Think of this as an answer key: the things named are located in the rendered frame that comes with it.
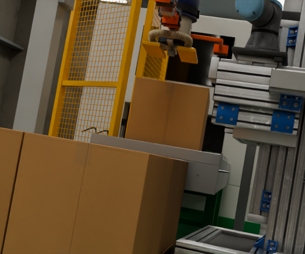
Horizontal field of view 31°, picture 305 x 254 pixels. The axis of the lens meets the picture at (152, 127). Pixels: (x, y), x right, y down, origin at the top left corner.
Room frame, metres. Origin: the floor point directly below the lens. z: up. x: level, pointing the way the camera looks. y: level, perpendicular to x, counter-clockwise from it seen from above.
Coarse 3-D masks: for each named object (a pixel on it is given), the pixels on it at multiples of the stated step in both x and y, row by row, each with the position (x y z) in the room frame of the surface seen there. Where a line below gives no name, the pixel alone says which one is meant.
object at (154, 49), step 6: (144, 42) 2.89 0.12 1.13; (150, 42) 2.88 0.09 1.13; (156, 42) 2.91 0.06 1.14; (144, 48) 3.01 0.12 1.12; (150, 48) 2.97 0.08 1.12; (156, 48) 2.94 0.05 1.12; (162, 48) 2.99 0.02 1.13; (150, 54) 3.15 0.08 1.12; (156, 54) 3.12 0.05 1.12; (162, 54) 3.09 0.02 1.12
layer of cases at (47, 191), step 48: (0, 144) 1.70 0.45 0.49; (48, 144) 1.68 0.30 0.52; (96, 144) 1.65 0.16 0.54; (0, 192) 1.70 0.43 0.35; (48, 192) 1.67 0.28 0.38; (96, 192) 1.65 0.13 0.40; (144, 192) 1.65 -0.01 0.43; (0, 240) 1.69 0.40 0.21; (48, 240) 1.67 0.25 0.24; (96, 240) 1.64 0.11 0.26; (144, 240) 1.81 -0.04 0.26
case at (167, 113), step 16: (144, 80) 2.95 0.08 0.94; (144, 96) 2.95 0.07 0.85; (160, 96) 2.94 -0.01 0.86; (176, 96) 2.93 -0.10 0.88; (192, 96) 2.92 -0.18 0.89; (208, 96) 2.99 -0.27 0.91; (144, 112) 2.95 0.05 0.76; (160, 112) 2.94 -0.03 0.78; (176, 112) 2.93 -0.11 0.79; (192, 112) 2.92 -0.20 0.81; (128, 128) 2.96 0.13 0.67; (144, 128) 2.95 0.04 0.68; (160, 128) 2.94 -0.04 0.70; (176, 128) 2.93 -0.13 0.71; (192, 128) 2.92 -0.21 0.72; (176, 144) 2.93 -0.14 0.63; (192, 144) 2.92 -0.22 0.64
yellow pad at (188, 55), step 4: (180, 48) 2.86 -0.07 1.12; (184, 48) 2.86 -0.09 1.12; (188, 48) 2.86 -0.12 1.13; (192, 48) 2.86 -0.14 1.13; (180, 52) 2.94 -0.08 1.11; (184, 52) 2.92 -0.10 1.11; (188, 52) 2.90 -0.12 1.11; (192, 52) 2.88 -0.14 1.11; (180, 56) 3.05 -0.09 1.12; (184, 56) 3.03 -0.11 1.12; (188, 56) 3.01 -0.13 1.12; (192, 56) 2.99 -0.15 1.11; (196, 56) 2.99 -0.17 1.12; (184, 60) 3.15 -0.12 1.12; (188, 60) 3.13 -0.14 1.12; (192, 60) 3.11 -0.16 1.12; (196, 60) 3.09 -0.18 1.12
